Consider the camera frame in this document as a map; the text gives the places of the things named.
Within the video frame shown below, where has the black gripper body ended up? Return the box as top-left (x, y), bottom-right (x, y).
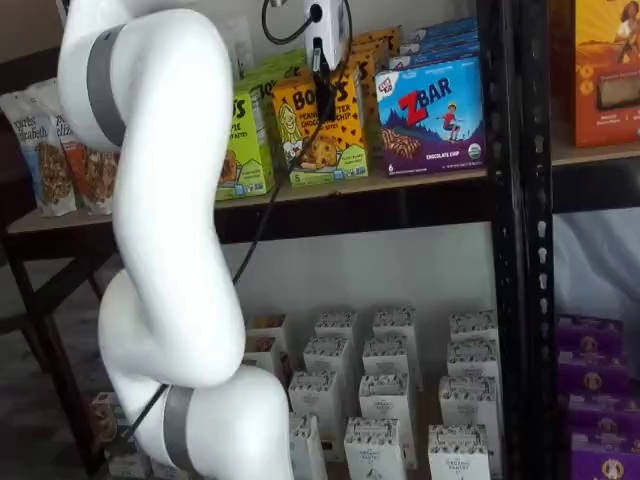
top-left (306, 35), bottom-right (331, 75)

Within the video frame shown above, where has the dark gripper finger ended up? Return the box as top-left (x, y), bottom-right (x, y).
top-left (313, 72), bottom-right (336, 122)

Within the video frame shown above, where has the orange Bobo's peanut butter box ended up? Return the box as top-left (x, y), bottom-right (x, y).
top-left (347, 47), bottom-right (381, 161)
top-left (349, 25), bottom-right (402, 51)
top-left (347, 37), bottom-right (391, 66)
top-left (272, 74), bottom-right (370, 189)

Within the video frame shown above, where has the green Bobo's apple pie box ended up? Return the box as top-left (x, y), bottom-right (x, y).
top-left (247, 48), bottom-right (307, 84)
top-left (232, 69), bottom-right (289, 171)
top-left (214, 89), bottom-right (275, 201)

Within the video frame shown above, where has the blue Zbar chocolate chip box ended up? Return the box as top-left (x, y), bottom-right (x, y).
top-left (374, 56), bottom-right (486, 177)
top-left (399, 29), bottom-right (480, 54)
top-left (410, 17), bottom-right (479, 41)
top-left (388, 42), bottom-right (482, 70)

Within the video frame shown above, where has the tan shelf board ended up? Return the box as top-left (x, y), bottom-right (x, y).
top-left (552, 117), bottom-right (640, 167)
top-left (7, 167), bottom-right (489, 236)

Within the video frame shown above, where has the yellow granola print box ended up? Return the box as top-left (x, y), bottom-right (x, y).
top-left (243, 335), bottom-right (279, 374)
top-left (244, 314), bottom-right (289, 346)

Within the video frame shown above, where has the black metal shelf rack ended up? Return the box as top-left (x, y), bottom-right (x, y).
top-left (0, 0), bottom-right (524, 480)
top-left (519, 0), bottom-right (640, 480)

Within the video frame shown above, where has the large orange illustrated box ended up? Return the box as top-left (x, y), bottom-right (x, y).
top-left (549, 0), bottom-right (640, 149)

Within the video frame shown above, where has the white cartons lower shelf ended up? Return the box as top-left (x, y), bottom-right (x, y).
top-left (277, 319), bottom-right (501, 480)

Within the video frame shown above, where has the purple snack box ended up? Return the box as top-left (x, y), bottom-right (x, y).
top-left (569, 433), bottom-right (640, 480)
top-left (557, 349), bottom-right (630, 397)
top-left (567, 393), bottom-right (640, 437)
top-left (557, 314), bottom-right (624, 352)

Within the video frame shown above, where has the white floral print carton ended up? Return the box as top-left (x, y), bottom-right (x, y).
top-left (438, 375), bottom-right (501, 451)
top-left (343, 416), bottom-right (409, 480)
top-left (427, 423), bottom-right (492, 480)
top-left (446, 339), bottom-right (501, 381)
top-left (372, 308), bottom-right (420, 351)
top-left (358, 372), bottom-right (417, 469)
top-left (448, 309), bottom-right (499, 344)
top-left (289, 412), bottom-right (329, 480)
top-left (361, 337), bottom-right (412, 377)
top-left (313, 310), bottom-right (359, 346)
top-left (302, 335), bottom-right (354, 396)
top-left (287, 370), bottom-right (346, 464)

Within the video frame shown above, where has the white granola pouch orange label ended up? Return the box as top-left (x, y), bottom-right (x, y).
top-left (28, 77), bottom-right (121, 216)

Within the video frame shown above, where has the white granola pouch blue label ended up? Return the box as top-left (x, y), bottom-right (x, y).
top-left (0, 89), bottom-right (77, 217)

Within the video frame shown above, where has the brown granola print carton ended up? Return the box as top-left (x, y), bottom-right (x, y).
top-left (89, 392), bottom-right (122, 451)

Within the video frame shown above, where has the thick black plug cable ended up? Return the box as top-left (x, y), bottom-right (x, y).
top-left (261, 0), bottom-right (321, 46)

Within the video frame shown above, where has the thin black cable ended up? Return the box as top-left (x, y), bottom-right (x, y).
top-left (122, 0), bottom-right (354, 441)

